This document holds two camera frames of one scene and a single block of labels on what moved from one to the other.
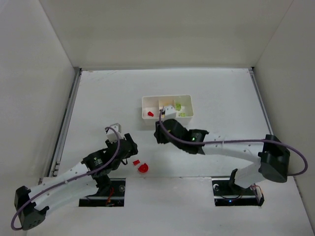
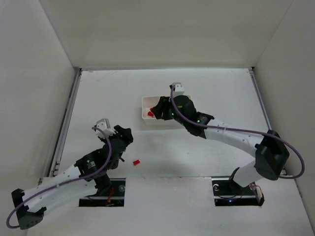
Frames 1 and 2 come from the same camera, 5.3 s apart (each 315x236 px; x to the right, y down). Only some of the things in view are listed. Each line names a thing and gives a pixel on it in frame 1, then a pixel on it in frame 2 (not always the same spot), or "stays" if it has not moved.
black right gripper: x=159 y=132 -> x=162 y=109
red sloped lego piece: x=150 y=114 stays
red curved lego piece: x=136 y=162 stays
